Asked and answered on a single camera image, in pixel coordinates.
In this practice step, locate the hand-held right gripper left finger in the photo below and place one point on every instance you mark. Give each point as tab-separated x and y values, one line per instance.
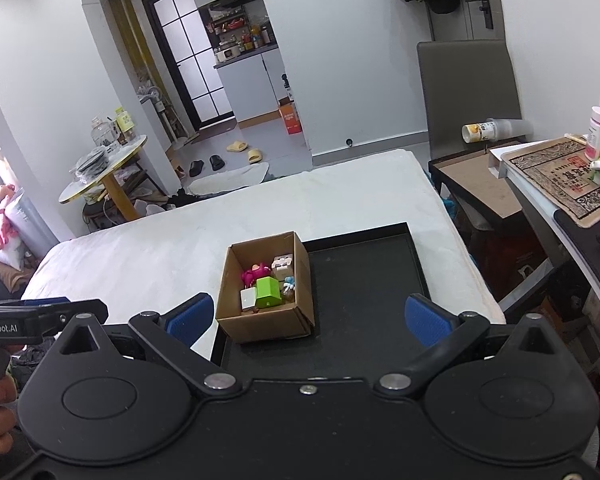
192	317

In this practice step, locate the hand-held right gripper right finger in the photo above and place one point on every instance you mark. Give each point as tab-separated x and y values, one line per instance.
425	319

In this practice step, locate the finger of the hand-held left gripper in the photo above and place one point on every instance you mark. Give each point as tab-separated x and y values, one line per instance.
55	316

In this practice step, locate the small white cube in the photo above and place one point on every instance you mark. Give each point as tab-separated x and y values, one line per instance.
248	299

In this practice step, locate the black tray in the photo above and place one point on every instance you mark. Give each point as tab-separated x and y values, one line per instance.
365	285

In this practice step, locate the pink plastic toy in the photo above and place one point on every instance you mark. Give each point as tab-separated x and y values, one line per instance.
252	274

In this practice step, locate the green cube toy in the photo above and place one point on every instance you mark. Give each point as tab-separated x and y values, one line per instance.
269	292

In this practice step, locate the brown cardboard box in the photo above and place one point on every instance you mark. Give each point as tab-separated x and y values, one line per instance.
280	322

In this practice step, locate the dark clothes pile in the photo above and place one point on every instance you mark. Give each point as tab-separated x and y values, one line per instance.
180	197

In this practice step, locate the brown wooden side table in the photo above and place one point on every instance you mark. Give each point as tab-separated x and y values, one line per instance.
475	185

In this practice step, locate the white floor mat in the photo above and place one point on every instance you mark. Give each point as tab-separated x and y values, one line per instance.
230	177

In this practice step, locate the black slipper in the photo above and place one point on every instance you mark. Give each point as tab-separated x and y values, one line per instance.
197	168
217	162

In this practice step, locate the white bed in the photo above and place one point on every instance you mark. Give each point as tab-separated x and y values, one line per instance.
330	200

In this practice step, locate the round yellow-edged table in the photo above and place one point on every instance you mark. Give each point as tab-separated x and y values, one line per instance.
105	170

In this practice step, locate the plates in plastic bag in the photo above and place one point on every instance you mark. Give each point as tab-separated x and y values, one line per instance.
92	162

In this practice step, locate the white desk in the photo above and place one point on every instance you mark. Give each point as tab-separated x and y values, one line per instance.
535	200

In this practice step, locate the tan slipper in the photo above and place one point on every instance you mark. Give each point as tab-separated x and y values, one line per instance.
237	146
255	155

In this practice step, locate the clear glass jar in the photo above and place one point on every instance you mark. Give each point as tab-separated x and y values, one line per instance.
102	132

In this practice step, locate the patterned desk mat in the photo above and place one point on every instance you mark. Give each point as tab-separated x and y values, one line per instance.
555	175

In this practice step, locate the yellow lid container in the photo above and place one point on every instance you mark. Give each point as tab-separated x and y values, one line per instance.
124	119

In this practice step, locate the white standing fan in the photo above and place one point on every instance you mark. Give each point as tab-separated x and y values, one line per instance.
155	105

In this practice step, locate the orange carton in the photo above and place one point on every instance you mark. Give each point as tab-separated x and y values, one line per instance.
290	119

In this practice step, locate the grey chair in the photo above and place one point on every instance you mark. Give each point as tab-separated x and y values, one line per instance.
467	90

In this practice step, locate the grey kitchen cabinet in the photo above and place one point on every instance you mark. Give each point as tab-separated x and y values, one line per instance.
252	82

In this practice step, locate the pink cap white bottle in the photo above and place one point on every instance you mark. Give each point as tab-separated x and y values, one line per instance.
599	132

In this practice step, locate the white rice cooker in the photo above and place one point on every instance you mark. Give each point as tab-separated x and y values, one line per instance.
227	53

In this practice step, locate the black framed glass door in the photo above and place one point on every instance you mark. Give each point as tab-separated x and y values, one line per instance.
190	50

